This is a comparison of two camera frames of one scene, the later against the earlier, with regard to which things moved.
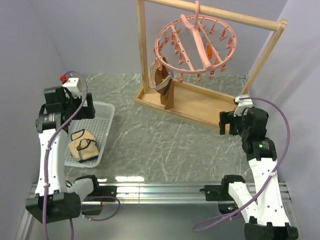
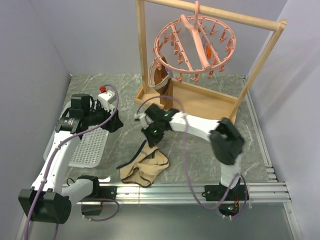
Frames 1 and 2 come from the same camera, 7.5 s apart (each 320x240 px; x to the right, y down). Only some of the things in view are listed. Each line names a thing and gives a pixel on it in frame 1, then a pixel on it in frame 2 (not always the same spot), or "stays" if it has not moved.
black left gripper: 86,112 -> 113,124
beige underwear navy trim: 83,146 -> 143,166
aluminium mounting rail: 171,194 stays
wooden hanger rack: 199,104 stays
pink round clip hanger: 194,46 stays
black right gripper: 227,117 -> 152,140
